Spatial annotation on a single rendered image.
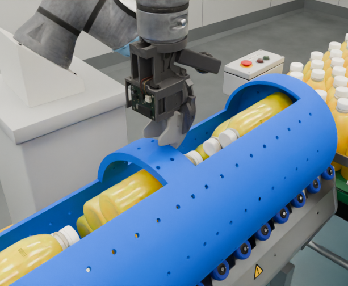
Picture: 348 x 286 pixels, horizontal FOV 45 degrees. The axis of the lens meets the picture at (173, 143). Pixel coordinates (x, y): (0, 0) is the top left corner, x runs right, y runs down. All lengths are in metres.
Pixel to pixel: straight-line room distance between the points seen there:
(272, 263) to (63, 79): 0.67
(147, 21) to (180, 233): 0.32
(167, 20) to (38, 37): 0.55
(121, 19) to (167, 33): 0.48
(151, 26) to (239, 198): 0.33
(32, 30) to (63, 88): 0.15
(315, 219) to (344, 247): 1.22
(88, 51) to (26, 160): 2.99
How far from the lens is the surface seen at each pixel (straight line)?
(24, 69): 1.04
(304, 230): 1.15
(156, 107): 0.62
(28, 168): 1.08
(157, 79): 0.63
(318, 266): 2.26
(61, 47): 1.09
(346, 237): 2.45
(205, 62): 0.69
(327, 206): 1.23
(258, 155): 0.80
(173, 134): 0.70
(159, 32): 0.60
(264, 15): 5.54
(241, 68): 1.38
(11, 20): 3.63
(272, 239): 1.02
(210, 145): 0.94
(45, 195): 1.15
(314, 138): 0.94
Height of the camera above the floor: 1.65
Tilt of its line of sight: 34 degrees down
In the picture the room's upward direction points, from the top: straight up
